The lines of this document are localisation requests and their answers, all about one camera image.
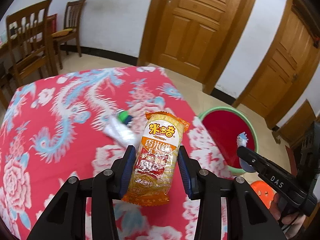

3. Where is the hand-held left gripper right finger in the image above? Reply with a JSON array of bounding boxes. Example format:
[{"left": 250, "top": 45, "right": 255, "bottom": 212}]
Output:
[{"left": 177, "top": 145, "right": 288, "bottom": 240}]

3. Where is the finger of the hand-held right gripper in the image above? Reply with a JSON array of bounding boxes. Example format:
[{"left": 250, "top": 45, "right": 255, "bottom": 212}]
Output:
[{"left": 237, "top": 146, "right": 274, "bottom": 178}]

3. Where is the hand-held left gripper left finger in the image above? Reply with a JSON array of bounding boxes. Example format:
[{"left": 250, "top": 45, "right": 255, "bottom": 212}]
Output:
[{"left": 26, "top": 144, "right": 137, "bottom": 240}]

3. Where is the orange snack packet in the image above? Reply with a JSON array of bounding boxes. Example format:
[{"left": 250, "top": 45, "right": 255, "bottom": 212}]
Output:
[{"left": 122, "top": 111, "right": 191, "bottom": 207}]

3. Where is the red basin with green rim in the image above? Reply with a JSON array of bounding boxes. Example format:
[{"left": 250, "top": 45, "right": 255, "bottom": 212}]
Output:
[{"left": 198, "top": 106, "right": 258, "bottom": 176}]

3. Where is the person's right hand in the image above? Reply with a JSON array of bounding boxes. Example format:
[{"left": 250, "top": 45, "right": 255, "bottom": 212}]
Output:
[{"left": 271, "top": 194, "right": 307, "bottom": 233}]

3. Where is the orange plastic stool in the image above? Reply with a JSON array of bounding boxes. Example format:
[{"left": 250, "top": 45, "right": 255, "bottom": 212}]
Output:
[{"left": 250, "top": 181, "right": 277, "bottom": 209}]

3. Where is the white tube green cap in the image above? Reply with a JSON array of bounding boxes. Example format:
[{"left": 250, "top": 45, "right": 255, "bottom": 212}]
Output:
[{"left": 104, "top": 109, "right": 138, "bottom": 147}]

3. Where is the red floral tablecloth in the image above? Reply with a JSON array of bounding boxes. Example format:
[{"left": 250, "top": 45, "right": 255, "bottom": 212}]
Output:
[{"left": 0, "top": 66, "right": 240, "bottom": 240}]

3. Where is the narrow wooden panel door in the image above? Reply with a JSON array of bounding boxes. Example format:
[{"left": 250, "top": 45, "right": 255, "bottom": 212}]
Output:
[{"left": 232, "top": 0, "right": 320, "bottom": 130}]

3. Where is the wide wooden panel door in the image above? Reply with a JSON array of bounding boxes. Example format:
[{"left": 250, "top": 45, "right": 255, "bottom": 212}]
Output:
[{"left": 137, "top": 0, "right": 260, "bottom": 95}]

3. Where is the wooden slat-back chair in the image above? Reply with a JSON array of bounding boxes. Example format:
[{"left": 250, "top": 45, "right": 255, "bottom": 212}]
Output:
[{"left": 5, "top": 0, "right": 63, "bottom": 80}]

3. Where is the yellow seat cushion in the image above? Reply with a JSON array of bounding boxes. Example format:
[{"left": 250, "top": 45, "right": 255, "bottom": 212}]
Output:
[{"left": 51, "top": 29, "right": 75, "bottom": 38}]

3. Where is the dark wooden chair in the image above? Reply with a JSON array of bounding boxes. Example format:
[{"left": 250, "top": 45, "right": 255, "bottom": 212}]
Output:
[{"left": 0, "top": 60, "right": 12, "bottom": 110}]

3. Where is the red chair back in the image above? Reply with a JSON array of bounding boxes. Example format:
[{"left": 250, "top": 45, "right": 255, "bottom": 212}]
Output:
[{"left": 47, "top": 14, "right": 57, "bottom": 34}]

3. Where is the wooden chair with cushion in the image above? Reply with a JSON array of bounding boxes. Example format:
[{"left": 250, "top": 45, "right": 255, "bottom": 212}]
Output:
[{"left": 51, "top": 0, "right": 87, "bottom": 55}]

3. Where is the wooden dining table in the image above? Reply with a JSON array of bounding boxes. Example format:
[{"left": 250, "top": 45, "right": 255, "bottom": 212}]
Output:
[{"left": 0, "top": 30, "right": 54, "bottom": 65}]

